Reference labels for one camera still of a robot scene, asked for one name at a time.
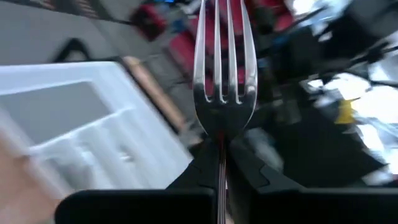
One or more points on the red plastic storage bin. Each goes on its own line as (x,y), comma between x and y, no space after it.
(149,21)

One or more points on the white cutlery tray organizer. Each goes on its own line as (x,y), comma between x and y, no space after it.
(77,102)

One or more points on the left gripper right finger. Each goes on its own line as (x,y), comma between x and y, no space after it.
(311,208)

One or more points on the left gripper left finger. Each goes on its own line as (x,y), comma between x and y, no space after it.
(140,208)

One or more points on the scattered silver cutlery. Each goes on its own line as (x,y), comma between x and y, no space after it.
(63,50)

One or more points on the silver fork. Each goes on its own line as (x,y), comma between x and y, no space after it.
(224,118)

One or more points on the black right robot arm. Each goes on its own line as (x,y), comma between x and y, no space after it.
(311,149)

